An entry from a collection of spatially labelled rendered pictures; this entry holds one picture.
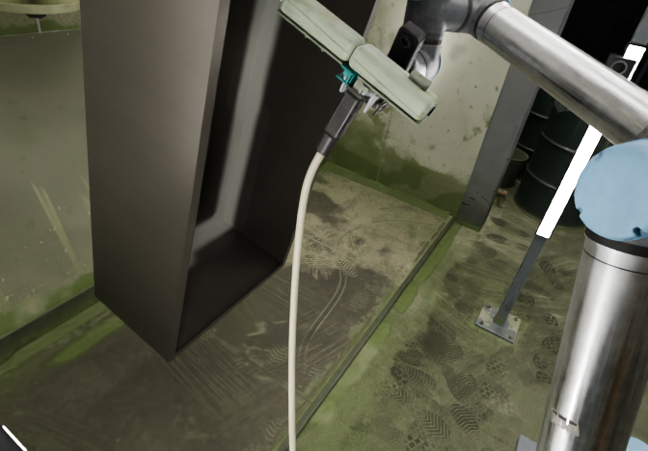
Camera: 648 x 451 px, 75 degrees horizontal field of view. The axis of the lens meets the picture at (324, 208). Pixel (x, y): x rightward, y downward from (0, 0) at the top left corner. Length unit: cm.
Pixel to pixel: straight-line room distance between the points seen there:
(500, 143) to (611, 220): 231
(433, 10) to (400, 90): 31
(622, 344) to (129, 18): 94
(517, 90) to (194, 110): 224
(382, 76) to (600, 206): 35
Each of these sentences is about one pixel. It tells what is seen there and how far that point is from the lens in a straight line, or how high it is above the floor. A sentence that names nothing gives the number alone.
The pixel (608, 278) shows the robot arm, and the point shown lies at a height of 131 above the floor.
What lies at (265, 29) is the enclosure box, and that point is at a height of 135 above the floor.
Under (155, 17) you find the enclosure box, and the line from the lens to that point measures 87.
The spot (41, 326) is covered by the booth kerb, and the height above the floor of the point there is 11.
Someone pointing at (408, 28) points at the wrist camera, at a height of 151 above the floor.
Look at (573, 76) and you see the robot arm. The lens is 86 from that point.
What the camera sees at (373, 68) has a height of 146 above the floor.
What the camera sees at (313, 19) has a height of 151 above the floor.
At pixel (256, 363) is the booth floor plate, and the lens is 197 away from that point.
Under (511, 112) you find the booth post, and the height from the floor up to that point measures 86.
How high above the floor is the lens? 163
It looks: 33 degrees down
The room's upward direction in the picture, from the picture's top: 8 degrees clockwise
